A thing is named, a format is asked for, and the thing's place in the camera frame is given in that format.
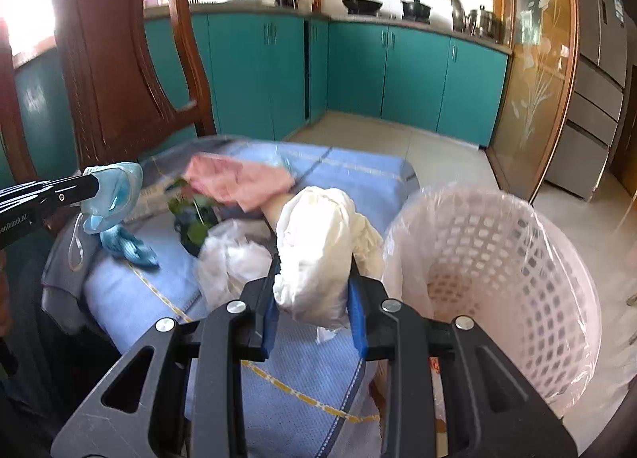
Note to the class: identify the beige patterned carton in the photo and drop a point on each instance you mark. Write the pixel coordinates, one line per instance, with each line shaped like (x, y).
(152, 201)

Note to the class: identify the wooden framed glass door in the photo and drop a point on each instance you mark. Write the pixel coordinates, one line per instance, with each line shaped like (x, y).
(537, 69)

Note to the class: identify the brown glass bottle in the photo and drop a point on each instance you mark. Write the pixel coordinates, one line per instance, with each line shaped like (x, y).
(316, 1)

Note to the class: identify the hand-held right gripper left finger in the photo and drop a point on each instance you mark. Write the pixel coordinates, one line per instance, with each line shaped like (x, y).
(268, 316)

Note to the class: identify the pink plastic bag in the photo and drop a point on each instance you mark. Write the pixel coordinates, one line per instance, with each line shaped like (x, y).
(239, 181)

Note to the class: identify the white plastic laundry basket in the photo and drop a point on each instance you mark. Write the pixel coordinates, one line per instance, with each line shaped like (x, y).
(502, 259)

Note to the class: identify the dark green leaf bag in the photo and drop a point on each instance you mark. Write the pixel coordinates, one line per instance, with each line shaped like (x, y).
(194, 226)

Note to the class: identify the brown wooden chair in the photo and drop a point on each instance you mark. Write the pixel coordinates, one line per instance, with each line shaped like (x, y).
(109, 54)

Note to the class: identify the black wok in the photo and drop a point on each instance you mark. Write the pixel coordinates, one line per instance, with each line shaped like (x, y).
(363, 4)

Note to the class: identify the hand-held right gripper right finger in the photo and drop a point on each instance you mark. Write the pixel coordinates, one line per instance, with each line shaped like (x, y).
(356, 318)

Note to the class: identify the silver refrigerator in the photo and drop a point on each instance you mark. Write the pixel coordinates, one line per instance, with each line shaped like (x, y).
(597, 64)

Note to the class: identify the steel stock pot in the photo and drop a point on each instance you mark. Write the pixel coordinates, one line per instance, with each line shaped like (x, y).
(483, 22)

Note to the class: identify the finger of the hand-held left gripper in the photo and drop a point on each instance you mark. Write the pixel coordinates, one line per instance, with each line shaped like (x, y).
(59, 194)

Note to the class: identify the blue striped tablecloth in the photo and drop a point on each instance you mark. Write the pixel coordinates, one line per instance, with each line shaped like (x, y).
(348, 174)

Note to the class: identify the black cooking pot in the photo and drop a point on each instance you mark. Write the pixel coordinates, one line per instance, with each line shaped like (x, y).
(415, 10)

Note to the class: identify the crumpled clear plastic bag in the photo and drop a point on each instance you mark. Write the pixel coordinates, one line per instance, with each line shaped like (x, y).
(231, 259)

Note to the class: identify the teal kitchen cabinets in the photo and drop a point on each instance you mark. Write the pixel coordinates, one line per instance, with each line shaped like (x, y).
(413, 74)

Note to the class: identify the clear plastic package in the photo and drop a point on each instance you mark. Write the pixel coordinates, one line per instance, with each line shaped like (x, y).
(271, 159)

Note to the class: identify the blue crumpled wrapper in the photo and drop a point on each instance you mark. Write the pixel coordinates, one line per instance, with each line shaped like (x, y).
(130, 248)

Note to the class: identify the blue face mask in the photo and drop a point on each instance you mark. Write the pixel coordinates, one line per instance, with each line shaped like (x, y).
(112, 194)

